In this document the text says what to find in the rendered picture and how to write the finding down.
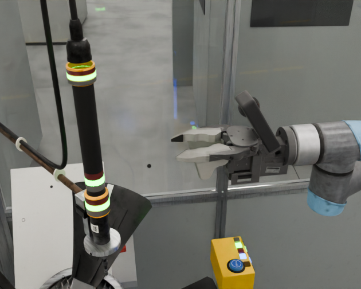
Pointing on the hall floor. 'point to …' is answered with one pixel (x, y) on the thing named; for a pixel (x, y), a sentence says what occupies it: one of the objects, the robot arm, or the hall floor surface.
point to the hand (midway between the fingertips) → (180, 144)
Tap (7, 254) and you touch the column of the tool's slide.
